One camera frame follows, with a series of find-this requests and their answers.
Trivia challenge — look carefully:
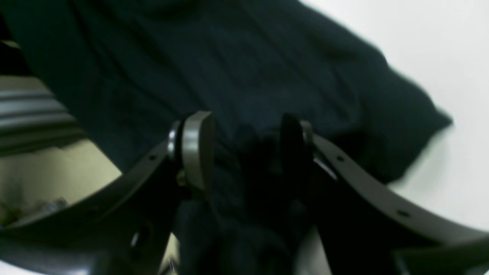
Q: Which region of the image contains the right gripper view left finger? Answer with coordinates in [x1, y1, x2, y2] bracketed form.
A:
[1, 111, 216, 275]

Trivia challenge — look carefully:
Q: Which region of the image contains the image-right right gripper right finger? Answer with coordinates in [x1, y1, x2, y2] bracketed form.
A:
[281, 114, 488, 275]

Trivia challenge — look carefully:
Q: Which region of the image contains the black T-shirt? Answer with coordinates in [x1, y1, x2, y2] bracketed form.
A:
[1, 0, 452, 275]

